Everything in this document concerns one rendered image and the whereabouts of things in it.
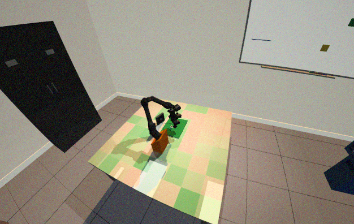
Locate green circuit board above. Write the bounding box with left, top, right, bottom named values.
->
left=160, top=118, right=188, bottom=139

